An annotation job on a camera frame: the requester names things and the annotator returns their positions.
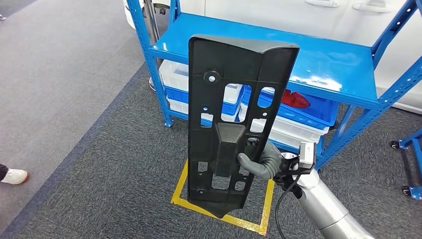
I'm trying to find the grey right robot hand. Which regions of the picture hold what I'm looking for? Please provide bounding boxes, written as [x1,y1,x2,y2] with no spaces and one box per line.
[237,137,284,180]

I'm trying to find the black plastic car part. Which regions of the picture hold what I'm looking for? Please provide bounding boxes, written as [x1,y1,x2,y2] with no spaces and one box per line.
[187,34,300,220]

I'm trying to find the red plastic part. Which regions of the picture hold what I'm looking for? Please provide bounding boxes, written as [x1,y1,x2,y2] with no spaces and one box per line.
[281,89,311,110]

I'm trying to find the blue metal shelf rack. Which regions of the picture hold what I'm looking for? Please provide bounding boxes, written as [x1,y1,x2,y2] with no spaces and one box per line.
[126,0,422,171]

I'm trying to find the yellow floor tape square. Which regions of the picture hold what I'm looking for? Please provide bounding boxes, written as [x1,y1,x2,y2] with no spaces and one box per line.
[170,160,276,237]

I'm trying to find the white car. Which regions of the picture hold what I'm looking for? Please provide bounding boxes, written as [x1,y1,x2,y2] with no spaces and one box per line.
[123,0,422,115]

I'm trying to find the blue wheeled cart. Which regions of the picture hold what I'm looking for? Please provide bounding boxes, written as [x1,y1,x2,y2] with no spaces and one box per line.
[390,127,422,201]

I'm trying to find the dark metal stand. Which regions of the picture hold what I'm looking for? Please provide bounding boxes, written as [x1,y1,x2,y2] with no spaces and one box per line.
[142,0,168,92]

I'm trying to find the person's white shoe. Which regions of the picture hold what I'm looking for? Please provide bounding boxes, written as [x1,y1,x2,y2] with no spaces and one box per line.
[0,168,30,186]

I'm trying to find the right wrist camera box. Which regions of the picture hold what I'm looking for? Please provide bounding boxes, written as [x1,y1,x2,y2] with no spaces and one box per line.
[280,141,317,175]

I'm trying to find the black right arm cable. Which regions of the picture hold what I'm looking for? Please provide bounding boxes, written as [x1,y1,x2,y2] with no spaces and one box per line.
[274,165,315,239]

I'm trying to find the white car door handle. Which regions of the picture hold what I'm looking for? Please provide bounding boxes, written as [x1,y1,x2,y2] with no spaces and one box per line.
[352,0,393,13]
[305,0,340,8]

